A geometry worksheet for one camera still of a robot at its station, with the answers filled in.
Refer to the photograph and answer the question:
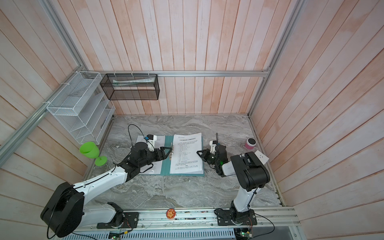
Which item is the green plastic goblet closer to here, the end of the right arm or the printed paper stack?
the printed paper stack

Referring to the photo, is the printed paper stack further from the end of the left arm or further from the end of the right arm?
the end of the left arm

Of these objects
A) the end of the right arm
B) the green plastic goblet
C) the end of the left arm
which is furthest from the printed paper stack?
the green plastic goblet

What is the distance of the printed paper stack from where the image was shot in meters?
0.91

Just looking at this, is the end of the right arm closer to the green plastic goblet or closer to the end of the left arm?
the end of the left arm

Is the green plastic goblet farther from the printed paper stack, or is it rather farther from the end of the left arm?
the printed paper stack

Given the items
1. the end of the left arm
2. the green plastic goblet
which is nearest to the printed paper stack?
the end of the left arm
